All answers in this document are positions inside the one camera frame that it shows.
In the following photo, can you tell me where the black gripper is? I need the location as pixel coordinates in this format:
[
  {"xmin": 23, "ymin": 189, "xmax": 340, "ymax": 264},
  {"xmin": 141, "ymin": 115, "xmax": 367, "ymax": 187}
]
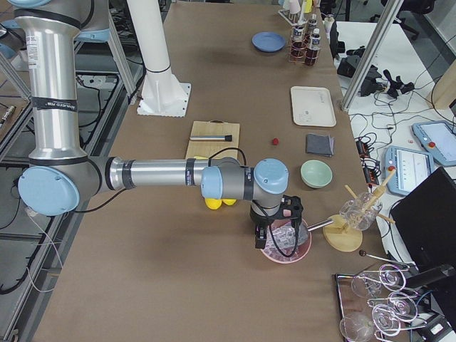
[{"xmin": 250, "ymin": 195, "xmax": 304, "ymax": 249}]

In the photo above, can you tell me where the blue plate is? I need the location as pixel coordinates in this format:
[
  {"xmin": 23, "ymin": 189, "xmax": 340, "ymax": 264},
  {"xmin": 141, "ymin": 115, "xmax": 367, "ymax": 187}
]
[{"xmin": 252, "ymin": 31, "xmax": 286, "ymax": 53}]

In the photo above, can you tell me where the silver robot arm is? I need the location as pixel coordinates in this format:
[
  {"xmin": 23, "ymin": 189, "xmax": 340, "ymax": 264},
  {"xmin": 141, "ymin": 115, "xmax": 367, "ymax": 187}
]
[{"xmin": 14, "ymin": 1, "xmax": 303, "ymax": 249}]

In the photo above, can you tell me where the pink plate with ice cubes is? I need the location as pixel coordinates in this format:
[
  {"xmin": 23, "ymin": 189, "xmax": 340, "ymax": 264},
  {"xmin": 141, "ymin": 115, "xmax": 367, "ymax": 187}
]
[{"xmin": 261, "ymin": 219, "xmax": 312, "ymax": 264}]

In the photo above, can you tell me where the yellow lemon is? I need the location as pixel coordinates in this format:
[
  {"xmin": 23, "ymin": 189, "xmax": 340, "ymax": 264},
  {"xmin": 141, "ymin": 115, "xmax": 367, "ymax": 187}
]
[
  {"xmin": 204, "ymin": 198, "xmax": 222, "ymax": 210},
  {"xmin": 222, "ymin": 199, "xmax": 237, "ymax": 206}
]

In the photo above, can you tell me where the mint green bowl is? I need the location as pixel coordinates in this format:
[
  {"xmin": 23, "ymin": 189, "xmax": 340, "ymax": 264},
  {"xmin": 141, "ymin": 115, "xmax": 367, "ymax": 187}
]
[{"xmin": 300, "ymin": 160, "xmax": 333, "ymax": 189}]

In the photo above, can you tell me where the steel muddler black tip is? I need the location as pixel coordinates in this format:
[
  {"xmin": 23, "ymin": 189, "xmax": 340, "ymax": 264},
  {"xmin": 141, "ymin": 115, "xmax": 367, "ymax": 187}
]
[{"xmin": 190, "ymin": 135, "xmax": 233, "ymax": 142}]

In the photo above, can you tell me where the wooden glass drying stand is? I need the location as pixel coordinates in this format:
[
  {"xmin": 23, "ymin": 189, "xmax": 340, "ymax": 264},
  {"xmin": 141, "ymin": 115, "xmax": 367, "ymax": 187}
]
[{"xmin": 323, "ymin": 170, "xmax": 395, "ymax": 252}]

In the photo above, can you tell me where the clear glass mug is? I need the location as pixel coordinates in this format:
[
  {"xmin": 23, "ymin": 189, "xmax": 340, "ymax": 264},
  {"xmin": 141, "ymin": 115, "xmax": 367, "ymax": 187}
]
[{"xmin": 339, "ymin": 192, "xmax": 383, "ymax": 231}]

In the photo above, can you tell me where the wooden cutting board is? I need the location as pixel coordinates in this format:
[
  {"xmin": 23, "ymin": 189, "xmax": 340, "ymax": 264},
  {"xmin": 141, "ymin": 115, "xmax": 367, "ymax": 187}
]
[{"xmin": 185, "ymin": 121, "xmax": 240, "ymax": 159}]

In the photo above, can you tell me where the grey folded cloth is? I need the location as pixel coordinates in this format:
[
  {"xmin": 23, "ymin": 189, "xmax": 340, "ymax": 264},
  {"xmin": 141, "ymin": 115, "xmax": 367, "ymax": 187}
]
[{"xmin": 306, "ymin": 133, "xmax": 334, "ymax": 157}]

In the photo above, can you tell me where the cream rabbit tray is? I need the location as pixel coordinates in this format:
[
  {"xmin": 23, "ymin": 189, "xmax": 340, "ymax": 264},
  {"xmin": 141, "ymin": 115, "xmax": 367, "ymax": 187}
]
[{"xmin": 291, "ymin": 86, "xmax": 336, "ymax": 128}]

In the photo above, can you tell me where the wine glass rack tray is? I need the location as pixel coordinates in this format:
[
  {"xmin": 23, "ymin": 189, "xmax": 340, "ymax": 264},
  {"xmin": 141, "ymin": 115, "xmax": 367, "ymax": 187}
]
[{"xmin": 333, "ymin": 262, "xmax": 456, "ymax": 342}]

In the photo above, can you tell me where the black laptop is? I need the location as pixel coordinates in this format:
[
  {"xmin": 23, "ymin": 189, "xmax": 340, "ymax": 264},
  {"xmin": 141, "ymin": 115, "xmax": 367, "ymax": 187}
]
[{"xmin": 388, "ymin": 165, "xmax": 456, "ymax": 276}]

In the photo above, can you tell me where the blue teach pendant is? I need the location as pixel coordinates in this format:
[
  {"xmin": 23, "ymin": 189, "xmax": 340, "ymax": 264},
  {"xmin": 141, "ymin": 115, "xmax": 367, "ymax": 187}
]
[
  {"xmin": 412, "ymin": 120, "xmax": 455, "ymax": 167},
  {"xmin": 384, "ymin": 146, "xmax": 435, "ymax": 196}
]

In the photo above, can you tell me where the dark drink bottle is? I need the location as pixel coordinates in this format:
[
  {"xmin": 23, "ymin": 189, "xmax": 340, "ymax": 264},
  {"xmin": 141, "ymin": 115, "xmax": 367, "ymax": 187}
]
[
  {"xmin": 289, "ymin": 21, "xmax": 306, "ymax": 63},
  {"xmin": 304, "ymin": 28, "xmax": 321, "ymax": 66},
  {"xmin": 307, "ymin": 14, "xmax": 317, "ymax": 36}
]

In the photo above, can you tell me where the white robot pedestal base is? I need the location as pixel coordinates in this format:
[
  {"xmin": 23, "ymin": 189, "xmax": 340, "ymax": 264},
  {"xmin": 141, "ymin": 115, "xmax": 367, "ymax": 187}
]
[{"xmin": 128, "ymin": 0, "xmax": 191, "ymax": 118}]

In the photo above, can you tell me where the copper wire bottle rack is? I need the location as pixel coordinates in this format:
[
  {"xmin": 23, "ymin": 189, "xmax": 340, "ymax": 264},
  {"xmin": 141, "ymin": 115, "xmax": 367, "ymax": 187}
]
[{"xmin": 288, "ymin": 21, "xmax": 321, "ymax": 66}]

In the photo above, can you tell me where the aluminium frame post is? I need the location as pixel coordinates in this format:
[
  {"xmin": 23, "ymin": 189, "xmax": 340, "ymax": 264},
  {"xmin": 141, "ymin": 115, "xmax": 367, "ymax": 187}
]
[{"xmin": 341, "ymin": 0, "xmax": 403, "ymax": 112}]

